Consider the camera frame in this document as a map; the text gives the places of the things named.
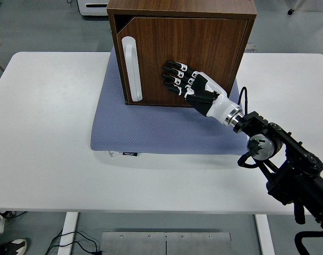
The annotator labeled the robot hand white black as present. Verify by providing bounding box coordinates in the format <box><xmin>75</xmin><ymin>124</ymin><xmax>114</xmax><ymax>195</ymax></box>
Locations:
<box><xmin>161</xmin><ymin>59</ymin><xmax>239</xmax><ymax>122</ymax></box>

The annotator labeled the brown wooden cabinet door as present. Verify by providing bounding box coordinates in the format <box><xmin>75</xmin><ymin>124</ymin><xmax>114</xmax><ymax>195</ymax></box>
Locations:
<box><xmin>116</xmin><ymin>17</ymin><xmax>249</xmax><ymax>107</ymax></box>

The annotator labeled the white cabinet door handle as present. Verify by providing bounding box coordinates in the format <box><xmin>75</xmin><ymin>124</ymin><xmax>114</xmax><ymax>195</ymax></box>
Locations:
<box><xmin>121</xmin><ymin>36</ymin><xmax>143</xmax><ymax>103</ymax></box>

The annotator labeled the brown wooden cabinet body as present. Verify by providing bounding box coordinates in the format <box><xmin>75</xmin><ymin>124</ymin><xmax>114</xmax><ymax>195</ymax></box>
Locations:
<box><xmin>106</xmin><ymin>0</ymin><xmax>258</xmax><ymax>107</ymax></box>

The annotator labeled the blue-grey textured mat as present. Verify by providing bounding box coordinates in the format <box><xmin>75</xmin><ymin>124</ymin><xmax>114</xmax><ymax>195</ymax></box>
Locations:
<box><xmin>90</xmin><ymin>50</ymin><xmax>251</xmax><ymax>157</ymax></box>

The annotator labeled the grey metal plate with screws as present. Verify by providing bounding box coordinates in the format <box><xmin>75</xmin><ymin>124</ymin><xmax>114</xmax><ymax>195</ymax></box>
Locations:
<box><xmin>165</xmin><ymin>232</ymin><xmax>232</xmax><ymax>255</ymax></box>
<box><xmin>101</xmin><ymin>232</ymin><xmax>166</xmax><ymax>255</ymax></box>

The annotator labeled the white table leg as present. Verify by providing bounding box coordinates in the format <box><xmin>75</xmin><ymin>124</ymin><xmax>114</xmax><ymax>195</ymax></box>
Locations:
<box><xmin>254</xmin><ymin>214</ymin><xmax>275</xmax><ymax>255</ymax></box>
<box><xmin>57</xmin><ymin>211</ymin><xmax>79</xmax><ymax>255</ymax></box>

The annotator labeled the white appliance with slot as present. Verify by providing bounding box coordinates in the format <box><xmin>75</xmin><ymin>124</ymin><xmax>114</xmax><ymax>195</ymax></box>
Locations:
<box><xmin>76</xmin><ymin>0</ymin><xmax>111</xmax><ymax>17</ymax></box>

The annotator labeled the person's foot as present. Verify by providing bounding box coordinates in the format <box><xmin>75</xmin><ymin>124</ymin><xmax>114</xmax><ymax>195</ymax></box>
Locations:
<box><xmin>0</xmin><ymin>238</ymin><xmax>28</xmax><ymax>255</ymax></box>

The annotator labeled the black floor cable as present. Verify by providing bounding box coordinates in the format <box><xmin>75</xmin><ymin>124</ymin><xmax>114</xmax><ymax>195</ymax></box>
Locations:
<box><xmin>45</xmin><ymin>230</ymin><xmax>106</xmax><ymax>255</ymax></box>

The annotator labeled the thin black cable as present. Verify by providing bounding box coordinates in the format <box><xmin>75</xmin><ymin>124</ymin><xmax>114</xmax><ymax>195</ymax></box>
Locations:
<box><xmin>0</xmin><ymin>210</ymin><xmax>27</xmax><ymax>219</ymax></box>

